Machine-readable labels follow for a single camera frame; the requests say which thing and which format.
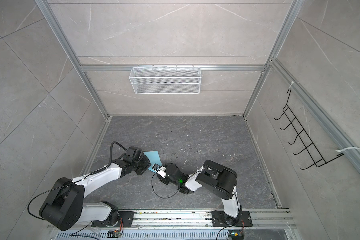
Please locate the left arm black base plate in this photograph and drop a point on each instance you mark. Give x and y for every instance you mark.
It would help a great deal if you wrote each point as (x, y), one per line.
(120, 219)

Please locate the white cable tie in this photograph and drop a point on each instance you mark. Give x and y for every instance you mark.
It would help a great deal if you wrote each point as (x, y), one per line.
(346, 149)

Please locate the black wire hook rack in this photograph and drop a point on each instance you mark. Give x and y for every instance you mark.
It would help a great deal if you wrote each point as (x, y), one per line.
(301, 134)

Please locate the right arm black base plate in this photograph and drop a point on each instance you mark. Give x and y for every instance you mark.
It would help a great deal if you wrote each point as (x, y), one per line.
(221, 219)

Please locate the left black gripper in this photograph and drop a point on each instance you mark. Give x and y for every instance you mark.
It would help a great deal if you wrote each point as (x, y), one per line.
(148, 164)

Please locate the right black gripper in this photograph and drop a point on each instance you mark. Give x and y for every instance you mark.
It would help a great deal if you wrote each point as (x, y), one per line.
(163, 180)

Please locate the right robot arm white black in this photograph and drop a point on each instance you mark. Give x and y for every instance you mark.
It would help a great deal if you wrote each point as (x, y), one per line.
(218, 179)

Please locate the white wire mesh basket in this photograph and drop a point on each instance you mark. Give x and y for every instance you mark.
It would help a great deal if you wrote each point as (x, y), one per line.
(166, 80)

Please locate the light blue paper sheet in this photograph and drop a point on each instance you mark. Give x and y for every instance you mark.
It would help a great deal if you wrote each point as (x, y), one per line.
(154, 159)

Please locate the aluminium mounting rail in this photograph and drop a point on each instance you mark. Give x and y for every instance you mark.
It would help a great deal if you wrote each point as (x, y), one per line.
(205, 219)

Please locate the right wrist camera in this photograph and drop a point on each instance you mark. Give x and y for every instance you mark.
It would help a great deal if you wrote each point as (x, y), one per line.
(160, 170)

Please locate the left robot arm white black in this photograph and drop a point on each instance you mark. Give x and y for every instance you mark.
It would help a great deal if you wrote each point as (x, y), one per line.
(64, 206)

